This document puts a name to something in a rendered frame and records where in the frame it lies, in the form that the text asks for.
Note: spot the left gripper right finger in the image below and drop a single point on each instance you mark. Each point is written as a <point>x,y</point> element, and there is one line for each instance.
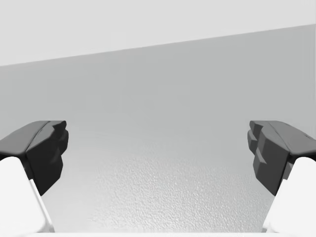
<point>271,158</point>

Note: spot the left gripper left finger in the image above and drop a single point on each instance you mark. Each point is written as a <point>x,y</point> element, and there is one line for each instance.
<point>42,158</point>

